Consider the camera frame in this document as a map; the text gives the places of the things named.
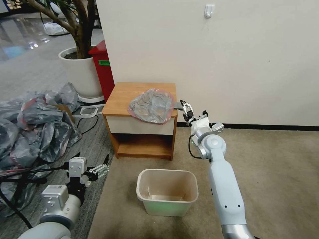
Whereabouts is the grey pink-rimmed garbage bag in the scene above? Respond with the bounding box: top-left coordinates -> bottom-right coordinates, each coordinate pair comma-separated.
127,88 -> 184,125

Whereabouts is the pile of grey garbage bags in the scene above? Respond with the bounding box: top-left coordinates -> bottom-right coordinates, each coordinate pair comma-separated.
0,82 -> 83,217

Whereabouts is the beige plastic trash can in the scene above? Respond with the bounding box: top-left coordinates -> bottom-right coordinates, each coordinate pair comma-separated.
136,169 -> 199,217

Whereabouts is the white printed bag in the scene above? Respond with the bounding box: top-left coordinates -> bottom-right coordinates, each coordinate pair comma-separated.
44,20 -> 71,36

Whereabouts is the brown cardboard box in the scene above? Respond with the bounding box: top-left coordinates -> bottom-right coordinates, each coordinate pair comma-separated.
53,104 -> 76,124

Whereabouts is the wooden bedside table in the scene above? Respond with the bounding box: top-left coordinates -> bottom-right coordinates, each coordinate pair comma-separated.
102,82 -> 178,162

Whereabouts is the white round plant pot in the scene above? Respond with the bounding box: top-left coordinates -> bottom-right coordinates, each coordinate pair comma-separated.
58,45 -> 106,103

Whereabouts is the red bin with green label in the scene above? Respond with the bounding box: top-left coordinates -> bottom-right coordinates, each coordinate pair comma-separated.
88,40 -> 115,103

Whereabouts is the indoor tree with brown trunk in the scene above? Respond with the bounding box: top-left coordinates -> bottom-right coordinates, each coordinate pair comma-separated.
24,0 -> 101,59

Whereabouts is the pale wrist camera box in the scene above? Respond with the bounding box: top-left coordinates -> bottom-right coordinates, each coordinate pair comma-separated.
68,157 -> 88,179

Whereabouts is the black floor cable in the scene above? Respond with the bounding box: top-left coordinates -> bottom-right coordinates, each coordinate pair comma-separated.
74,114 -> 100,136

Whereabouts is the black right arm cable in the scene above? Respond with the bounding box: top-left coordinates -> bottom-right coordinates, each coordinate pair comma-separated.
188,141 -> 200,159

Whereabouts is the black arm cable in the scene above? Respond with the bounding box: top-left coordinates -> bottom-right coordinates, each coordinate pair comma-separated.
188,141 -> 200,159
0,168 -> 71,229

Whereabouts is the white rectangular wire frame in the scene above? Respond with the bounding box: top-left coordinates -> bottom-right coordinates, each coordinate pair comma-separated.
72,105 -> 104,119

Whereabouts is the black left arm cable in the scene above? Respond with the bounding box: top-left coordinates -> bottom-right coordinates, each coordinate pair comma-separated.
0,168 -> 71,229

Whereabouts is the white wall hook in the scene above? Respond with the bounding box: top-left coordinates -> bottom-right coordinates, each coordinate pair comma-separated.
204,4 -> 215,19

